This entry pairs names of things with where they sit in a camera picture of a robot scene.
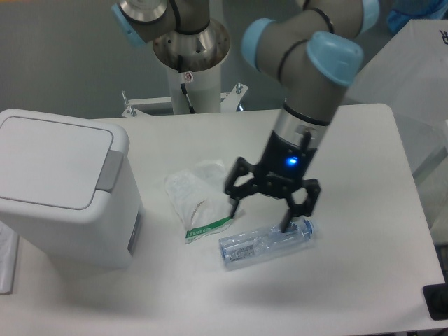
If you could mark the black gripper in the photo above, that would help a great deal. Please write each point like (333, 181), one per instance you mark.
(283, 168)

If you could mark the white push-lid trash can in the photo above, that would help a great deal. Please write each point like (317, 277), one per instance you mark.
(68, 188)

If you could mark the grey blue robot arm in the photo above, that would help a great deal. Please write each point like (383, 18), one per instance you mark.
(313, 55)

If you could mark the empty clear plastic bottle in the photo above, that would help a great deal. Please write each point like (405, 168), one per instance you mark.
(267, 243)

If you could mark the crumpled clear plastic bag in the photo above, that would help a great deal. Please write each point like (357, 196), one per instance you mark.
(197, 196)

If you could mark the black device at edge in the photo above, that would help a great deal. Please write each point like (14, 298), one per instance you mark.
(436, 300)

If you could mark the blue plastic cover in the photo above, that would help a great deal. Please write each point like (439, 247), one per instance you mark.
(403, 11)

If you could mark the white pedestal base frame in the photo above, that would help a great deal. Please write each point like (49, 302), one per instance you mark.
(229, 102)

